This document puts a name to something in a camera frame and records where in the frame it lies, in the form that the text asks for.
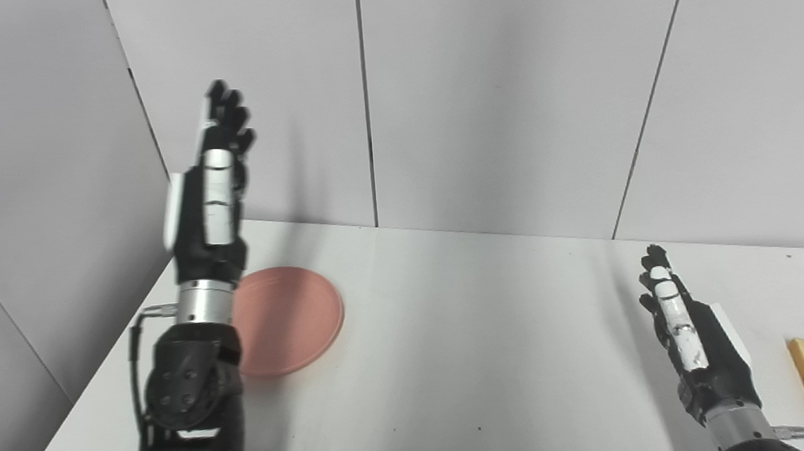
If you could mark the pink round plate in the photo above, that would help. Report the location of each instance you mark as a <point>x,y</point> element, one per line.
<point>292,318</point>

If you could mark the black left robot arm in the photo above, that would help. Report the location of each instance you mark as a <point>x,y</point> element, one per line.
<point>188,410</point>

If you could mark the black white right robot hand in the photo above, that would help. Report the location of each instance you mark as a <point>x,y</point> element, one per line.
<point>715,359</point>

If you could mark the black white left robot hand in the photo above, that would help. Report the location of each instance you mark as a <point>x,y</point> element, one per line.
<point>197,226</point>

